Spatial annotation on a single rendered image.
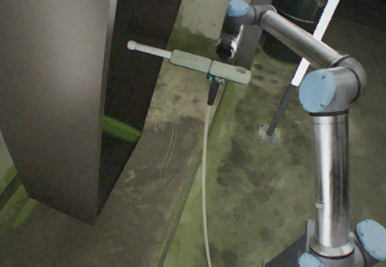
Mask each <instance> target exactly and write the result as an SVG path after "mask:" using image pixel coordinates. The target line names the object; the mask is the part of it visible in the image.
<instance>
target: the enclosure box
mask: <svg viewBox="0 0 386 267"><path fill-rule="evenodd" d="M182 1H183V0H0V132H1V134H2V136H3V139H4V141H5V144H6V147H7V148H8V150H9V153H10V157H11V159H12V160H13V162H14V166H15V168H16V170H17V172H18V173H19V177H20V180H21V181H22V183H23V185H24V187H25V191H26V193H27V195H28V197H30V198H33V199H34V200H36V201H39V202H41V203H43V204H45V205H47V206H48V207H50V208H52V209H55V210H56V211H58V212H61V213H63V214H65V215H68V216H70V217H72V218H74V219H77V220H79V221H81V222H83V223H87V224H88V225H90V226H95V225H96V222H97V220H98V218H99V217H100V215H101V212H102V210H103V208H104V207H105V205H106V203H107V201H108V199H109V196H110V195H111V193H112V192H113V190H114V187H115V185H116V183H117V181H118V179H119V178H120V176H121V175H122V173H123V171H124V169H125V168H126V167H125V166H126V164H127V162H128V161H129V159H130V157H131V155H132V153H133V152H134V149H135V148H136V146H137V144H138V142H139V140H140V139H141V135H142V133H143V129H144V127H145V122H146V119H147V116H148V111H149V108H150V105H151V102H152V97H153V95H154V92H155V87H156V84H157V81H158V78H159V73H160V70H161V67H162V64H163V60H164V57H162V56H159V55H155V54H152V53H149V52H142V51H139V50H136V49H134V50H133V49H130V48H128V42H129V41H134V42H137V43H138V44H141V45H146V46H149V47H152V48H159V49H162V50H164V51H166V50H167V46H168V44H169V41H170V36H171V34H172V32H173V29H174V26H175V23H176V21H177V16H178V13H179V11H180V6H181V4H182Z"/></svg>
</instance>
